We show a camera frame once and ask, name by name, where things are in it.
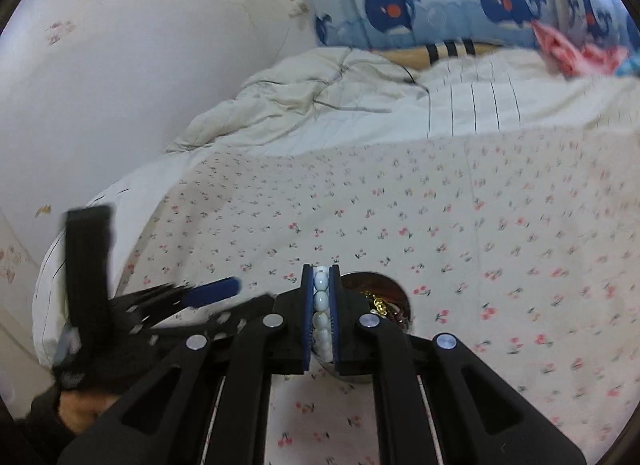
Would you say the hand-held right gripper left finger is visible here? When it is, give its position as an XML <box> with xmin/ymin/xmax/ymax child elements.
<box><xmin>57</xmin><ymin>264</ymin><xmax>315</xmax><ymax>465</ymax></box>

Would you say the pile of bead jewelry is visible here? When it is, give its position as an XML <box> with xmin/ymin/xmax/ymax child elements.
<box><xmin>361</xmin><ymin>289</ymin><xmax>407</xmax><ymax>326</ymax></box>

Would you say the white bead bracelet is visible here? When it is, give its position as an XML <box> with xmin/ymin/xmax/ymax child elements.
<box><xmin>310</xmin><ymin>265</ymin><xmax>335</xmax><ymax>363</ymax></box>

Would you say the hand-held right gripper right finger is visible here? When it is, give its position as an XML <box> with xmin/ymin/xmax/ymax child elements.
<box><xmin>330</xmin><ymin>267</ymin><xmax>586</xmax><ymax>465</ymax></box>

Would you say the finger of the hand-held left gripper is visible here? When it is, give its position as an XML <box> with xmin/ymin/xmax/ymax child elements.
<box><xmin>150</xmin><ymin>294</ymin><xmax>277</xmax><ymax>347</ymax></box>
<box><xmin>112</xmin><ymin>276</ymin><xmax>242</xmax><ymax>319</ymax></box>

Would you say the person's left forearm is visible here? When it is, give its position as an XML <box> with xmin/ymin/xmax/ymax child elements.
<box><xmin>14</xmin><ymin>385</ymin><xmax>76</xmax><ymax>465</ymax></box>

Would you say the pink cloth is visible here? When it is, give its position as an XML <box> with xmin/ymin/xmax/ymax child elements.
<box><xmin>530</xmin><ymin>20</ymin><xmax>631</xmax><ymax>78</ymax></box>

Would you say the person's left hand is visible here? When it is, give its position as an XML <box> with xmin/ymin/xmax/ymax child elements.
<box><xmin>56</xmin><ymin>392</ymin><xmax>121</xmax><ymax>433</ymax></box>

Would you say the white lined duvet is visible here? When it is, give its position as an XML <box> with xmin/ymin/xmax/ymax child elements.
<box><xmin>32</xmin><ymin>45</ymin><xmax>640</xmax><ymax>371</ymax></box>

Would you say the cherry print bed sheet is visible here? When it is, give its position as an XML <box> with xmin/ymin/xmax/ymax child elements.
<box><xmin>117</xmin><ymin>132</ymin><xmax>640</xmax><ymax>465</ymax></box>

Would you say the tan navy striped pillow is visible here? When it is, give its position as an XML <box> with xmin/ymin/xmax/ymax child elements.
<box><xmin>375</xmin><ymin>39</ymin><xmax>501</xmax><ymax>68</ymax></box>

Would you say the steel bowl with jewelry pile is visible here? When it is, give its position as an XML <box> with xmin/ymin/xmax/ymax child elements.
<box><xmin>312</xmin><ymin>271</ymin><xmax>416</xmax><ymax>383</ymax></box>

